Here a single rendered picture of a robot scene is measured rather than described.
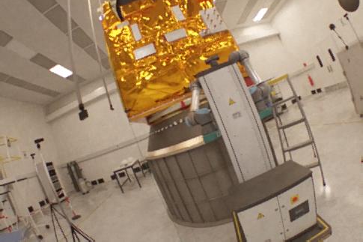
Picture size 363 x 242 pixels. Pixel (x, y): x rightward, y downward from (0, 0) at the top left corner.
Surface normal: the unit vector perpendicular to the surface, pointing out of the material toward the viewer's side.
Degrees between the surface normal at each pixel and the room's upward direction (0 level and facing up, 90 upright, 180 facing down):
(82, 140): 90
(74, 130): 90
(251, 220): 90
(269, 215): 90
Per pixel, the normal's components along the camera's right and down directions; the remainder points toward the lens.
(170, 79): 0.06, -0.13
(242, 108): -0.15, -0.07
